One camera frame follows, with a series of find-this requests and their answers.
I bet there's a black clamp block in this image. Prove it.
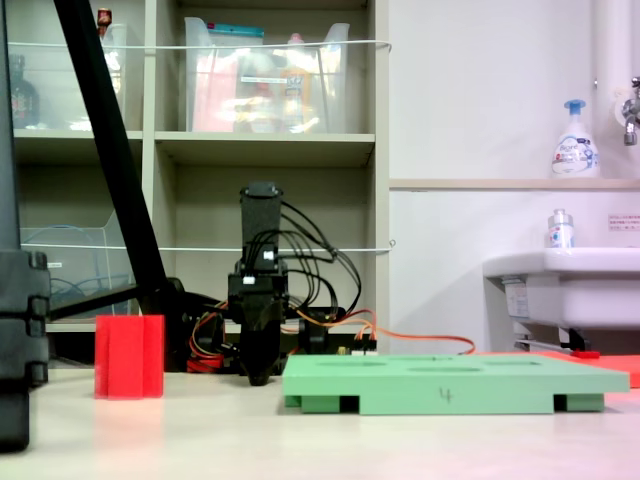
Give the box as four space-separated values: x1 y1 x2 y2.
298 307 347 357

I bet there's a clear bin with dark bottle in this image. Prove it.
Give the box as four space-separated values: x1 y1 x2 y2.
7 22 129 132

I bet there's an orange red flat block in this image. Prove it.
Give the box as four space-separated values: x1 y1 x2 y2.
474 349 640 389

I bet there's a white wall label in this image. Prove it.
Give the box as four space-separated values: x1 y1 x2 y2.
607 213 640 232

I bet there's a dark glass bottle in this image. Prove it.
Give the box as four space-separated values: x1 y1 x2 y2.
8 54 41 130

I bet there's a teal edged box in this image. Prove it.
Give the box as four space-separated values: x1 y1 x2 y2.
206 22 265 47

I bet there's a long orange cable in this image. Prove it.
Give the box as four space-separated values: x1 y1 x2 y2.
287 307 476 357

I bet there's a green shape hole board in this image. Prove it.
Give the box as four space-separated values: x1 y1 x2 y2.
281 353 631 416

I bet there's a small clear sanitizer bottle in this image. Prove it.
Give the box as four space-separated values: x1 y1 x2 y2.
546 208 575 250

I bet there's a clear bin with blue cables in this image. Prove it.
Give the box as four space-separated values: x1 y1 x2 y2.
19 209 139 321

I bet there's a large clear plastic bin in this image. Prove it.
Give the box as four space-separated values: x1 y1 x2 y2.
183 17 351 135

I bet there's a white sink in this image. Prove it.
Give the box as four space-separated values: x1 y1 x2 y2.
482 247 640 351

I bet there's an orange wire loop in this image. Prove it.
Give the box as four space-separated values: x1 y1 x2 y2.
188 299 232 362

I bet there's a circuit board with connectors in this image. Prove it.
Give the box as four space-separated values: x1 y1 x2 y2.
334 330 379 358

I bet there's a notched black stack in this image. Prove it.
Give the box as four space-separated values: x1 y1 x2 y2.
0 249 51 454

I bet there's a red cross columnar block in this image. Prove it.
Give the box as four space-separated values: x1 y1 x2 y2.
94 314 165 401

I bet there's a red cable coil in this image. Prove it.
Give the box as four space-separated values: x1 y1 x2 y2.
186 352 226 374

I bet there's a black tripod leg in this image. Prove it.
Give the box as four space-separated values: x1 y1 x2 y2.
47 0 231 374

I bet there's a dark vertical pole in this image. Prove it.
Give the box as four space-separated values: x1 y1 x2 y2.
0 0 22 251

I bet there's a yellow bottle with pink cap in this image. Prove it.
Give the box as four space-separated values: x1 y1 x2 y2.
279 32 315 132

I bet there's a white blue pump soap bottle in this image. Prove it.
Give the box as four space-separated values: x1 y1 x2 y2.
551 98 601 180

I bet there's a beige shelf unit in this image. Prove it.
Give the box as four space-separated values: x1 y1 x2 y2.
0 0 391 371

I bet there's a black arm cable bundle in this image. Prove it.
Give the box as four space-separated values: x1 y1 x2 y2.
247 199 362 321

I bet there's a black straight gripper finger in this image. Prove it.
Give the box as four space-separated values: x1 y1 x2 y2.
239 304 282 388

